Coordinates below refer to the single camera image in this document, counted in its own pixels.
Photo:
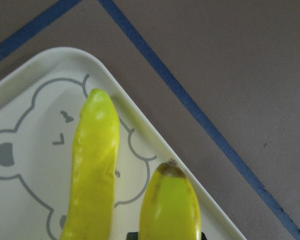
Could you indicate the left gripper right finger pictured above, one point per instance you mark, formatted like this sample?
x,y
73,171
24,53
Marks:
x,y
203,237

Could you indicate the yellow banana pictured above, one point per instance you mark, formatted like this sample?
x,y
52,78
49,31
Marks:
x,y
93,179
170,209

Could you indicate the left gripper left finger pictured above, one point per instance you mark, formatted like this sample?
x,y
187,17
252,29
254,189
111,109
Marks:
x,y
132,236

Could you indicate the cream bear tray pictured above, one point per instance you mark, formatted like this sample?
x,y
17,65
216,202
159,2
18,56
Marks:
x,y
40,104

